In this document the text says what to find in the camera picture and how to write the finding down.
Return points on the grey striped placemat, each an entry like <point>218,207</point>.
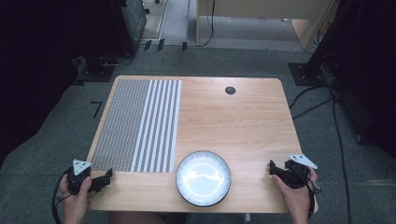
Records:
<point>137,124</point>

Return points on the person's left hand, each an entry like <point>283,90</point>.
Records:
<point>76,202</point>

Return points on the black tape strip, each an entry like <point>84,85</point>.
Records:
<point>184,46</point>

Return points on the grey table leg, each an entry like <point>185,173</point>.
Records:
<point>247,217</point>

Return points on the dark green cabinet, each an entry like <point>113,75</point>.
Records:
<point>134,21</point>

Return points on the person's right hand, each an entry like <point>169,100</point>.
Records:
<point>295,199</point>

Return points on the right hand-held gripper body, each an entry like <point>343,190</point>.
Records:
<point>297,174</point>

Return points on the light wooden desk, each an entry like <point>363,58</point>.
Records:
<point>264,12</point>

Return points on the black table grommet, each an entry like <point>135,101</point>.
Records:
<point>230,90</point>

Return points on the black stand base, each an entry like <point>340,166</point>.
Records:
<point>306,74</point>
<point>95,73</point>

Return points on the white plate with dark rim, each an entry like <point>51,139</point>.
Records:
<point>203,178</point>

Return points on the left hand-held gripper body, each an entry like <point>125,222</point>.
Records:
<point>78,174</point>

